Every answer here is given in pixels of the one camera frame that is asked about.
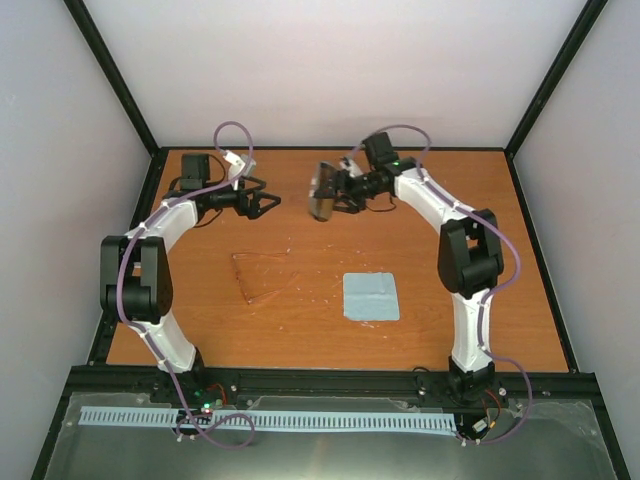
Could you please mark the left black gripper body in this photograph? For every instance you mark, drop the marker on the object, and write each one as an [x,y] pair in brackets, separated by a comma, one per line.
[240,205]

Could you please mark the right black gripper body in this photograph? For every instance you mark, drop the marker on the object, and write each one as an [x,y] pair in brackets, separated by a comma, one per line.
[364,187]

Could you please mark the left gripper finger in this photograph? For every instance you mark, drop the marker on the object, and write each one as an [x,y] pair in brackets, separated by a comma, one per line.
[251,184]
[260,203]

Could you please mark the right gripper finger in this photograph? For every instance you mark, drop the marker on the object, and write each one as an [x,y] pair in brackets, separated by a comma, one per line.
[346,205]
[331,185]

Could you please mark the brown fabric sunglasses pouch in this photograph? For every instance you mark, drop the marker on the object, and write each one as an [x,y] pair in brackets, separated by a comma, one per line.
[320,208]

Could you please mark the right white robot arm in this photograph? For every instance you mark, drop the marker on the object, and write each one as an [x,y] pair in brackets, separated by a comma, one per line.
[470,259]

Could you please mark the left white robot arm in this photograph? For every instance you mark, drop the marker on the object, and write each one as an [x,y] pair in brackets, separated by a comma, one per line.
[135,278]

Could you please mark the light blue cleaning cloth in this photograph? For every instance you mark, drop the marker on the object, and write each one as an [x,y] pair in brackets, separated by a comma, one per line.
[370,297]

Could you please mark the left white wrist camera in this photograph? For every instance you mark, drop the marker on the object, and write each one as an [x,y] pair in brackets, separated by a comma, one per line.
[239,166]

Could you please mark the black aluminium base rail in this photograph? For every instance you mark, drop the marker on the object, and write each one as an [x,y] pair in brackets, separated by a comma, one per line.
[239,385]

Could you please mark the black left frame post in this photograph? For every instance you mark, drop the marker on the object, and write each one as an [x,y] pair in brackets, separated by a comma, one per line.
[89,30]

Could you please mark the black frame post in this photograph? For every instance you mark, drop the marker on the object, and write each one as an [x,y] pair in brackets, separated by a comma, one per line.
[573,42]
[89,30]

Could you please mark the light blue slotted cable duct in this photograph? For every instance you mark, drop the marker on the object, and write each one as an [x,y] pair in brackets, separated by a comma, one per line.
[271,421]

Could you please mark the black right frame post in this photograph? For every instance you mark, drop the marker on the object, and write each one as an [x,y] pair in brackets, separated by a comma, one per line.
[573,42]

